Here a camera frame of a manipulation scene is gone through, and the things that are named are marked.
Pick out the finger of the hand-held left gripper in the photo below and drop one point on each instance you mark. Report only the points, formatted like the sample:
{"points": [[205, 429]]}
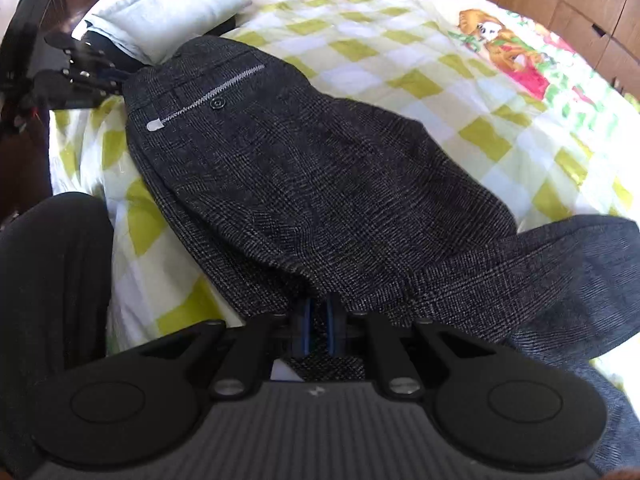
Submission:
{"points": [[75, 92], [82, 55]]}

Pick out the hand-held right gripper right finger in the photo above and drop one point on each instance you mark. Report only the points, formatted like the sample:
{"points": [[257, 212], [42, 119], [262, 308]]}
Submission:
{"points": [[331, 327]]}

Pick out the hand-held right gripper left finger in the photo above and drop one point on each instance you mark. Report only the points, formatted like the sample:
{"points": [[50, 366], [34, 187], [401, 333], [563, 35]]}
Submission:
{"points": [[305, 327]]}

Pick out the dark grey plaid pants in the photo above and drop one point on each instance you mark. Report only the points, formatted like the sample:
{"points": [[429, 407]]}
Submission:
{"points": [[320, 190]]}

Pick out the white folded cloth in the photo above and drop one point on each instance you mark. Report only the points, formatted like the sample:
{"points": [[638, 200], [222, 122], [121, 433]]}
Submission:
{"points": [[165, 17]]}

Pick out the person's leg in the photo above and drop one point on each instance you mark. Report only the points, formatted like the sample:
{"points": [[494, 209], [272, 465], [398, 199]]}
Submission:
{"points": [[50, 290]]}

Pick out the yellow checked printed blanket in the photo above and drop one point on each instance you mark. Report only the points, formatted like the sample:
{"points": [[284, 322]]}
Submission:
{"points": [[435, 60]]}

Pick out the wooden wardrobe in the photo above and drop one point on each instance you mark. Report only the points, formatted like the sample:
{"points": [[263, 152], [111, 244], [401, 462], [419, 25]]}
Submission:
{"points": [[575, 0]]}

